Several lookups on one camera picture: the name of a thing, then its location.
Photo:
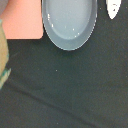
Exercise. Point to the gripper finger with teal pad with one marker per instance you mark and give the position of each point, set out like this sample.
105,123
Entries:
4,57

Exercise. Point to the white fish-shaped toy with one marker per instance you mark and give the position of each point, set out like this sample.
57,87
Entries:
113,7

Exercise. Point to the pink stove board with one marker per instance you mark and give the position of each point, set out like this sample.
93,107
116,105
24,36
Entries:
22,19

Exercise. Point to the grey round bowl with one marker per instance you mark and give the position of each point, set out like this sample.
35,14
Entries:
69,23

